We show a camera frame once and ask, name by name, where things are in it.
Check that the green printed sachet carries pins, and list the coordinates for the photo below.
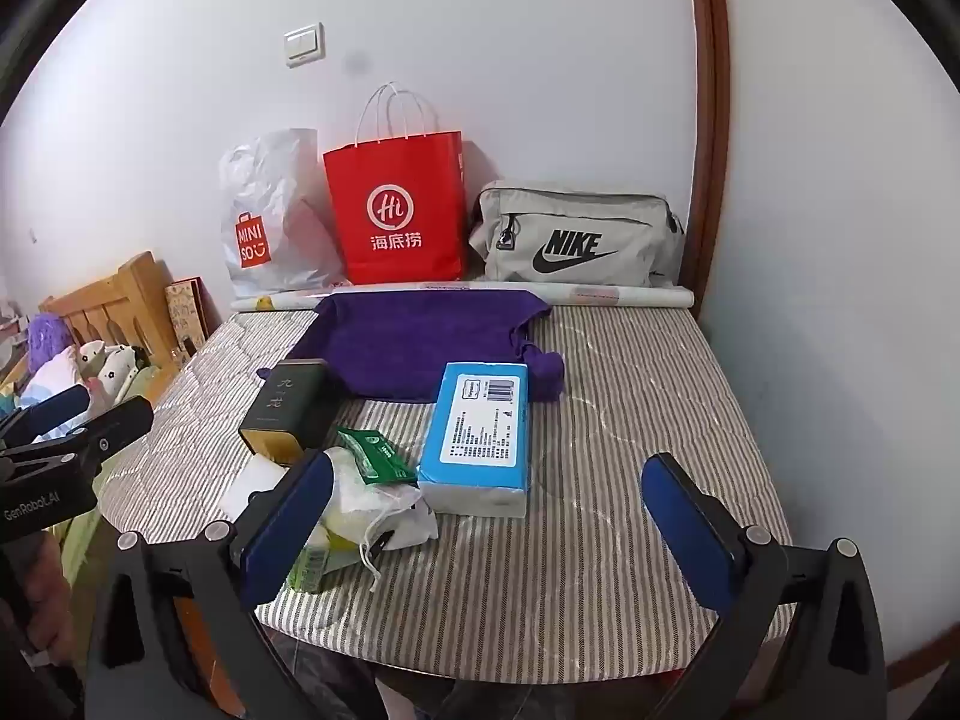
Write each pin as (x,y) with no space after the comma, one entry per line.
(375,457)

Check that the beige sling bag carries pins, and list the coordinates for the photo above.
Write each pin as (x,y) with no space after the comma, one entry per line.
(577,240)

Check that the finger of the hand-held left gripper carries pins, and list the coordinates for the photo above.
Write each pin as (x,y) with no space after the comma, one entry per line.
(60,405)
(112,424)

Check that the white plastic shopping bag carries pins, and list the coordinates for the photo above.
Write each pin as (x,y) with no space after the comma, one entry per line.
(262,225)

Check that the rolled white printed paper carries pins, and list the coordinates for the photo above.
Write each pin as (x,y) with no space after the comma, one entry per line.
(600,294)

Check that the purple towel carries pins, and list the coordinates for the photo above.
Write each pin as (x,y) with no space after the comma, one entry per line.
(405,345)

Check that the blue tissue pack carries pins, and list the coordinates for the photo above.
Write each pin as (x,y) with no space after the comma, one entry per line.
(476,435)

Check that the white wall switch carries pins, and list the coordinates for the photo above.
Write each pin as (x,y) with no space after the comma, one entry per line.
(304,45)

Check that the white tissue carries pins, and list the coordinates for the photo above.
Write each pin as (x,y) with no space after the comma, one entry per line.
(251,484)

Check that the dark green tin box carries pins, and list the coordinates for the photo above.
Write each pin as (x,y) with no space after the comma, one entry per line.
(289,409)

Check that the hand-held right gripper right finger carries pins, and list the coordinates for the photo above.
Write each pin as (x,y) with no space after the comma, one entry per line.
(690,532)

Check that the wooden headboard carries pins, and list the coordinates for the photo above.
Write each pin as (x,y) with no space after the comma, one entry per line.
(120,300)

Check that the white plush toy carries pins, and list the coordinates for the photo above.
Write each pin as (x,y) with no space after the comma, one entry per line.
(112,367)

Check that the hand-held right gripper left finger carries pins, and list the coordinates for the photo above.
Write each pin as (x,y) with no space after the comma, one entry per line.
(292,525)

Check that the red paper bag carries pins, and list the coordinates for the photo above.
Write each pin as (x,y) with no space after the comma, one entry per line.
(394,210)

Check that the light green tissue packet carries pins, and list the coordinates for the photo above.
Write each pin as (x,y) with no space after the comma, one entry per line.
(319,562)

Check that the person's left hand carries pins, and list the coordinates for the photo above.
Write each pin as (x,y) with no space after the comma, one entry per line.
(52,592)

